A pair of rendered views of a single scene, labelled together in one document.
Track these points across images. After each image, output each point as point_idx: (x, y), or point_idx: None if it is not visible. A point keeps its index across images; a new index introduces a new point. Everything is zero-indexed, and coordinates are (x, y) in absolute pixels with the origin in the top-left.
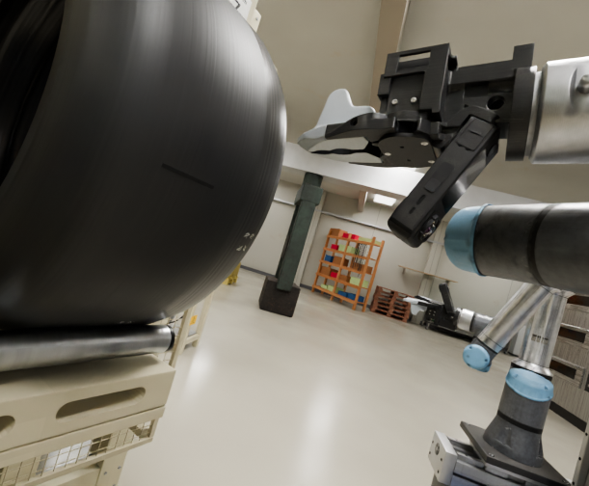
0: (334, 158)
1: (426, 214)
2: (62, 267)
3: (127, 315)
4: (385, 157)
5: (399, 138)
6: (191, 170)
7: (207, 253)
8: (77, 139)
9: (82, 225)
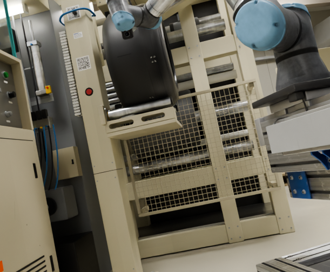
0: (134, 29)
1: (121, 33)
2: (119, 85)
3: (146, 94)
4: None
5: None
6: (123, 53)
7: (143, 67)
8: (107, 62)
9: (115, 75)
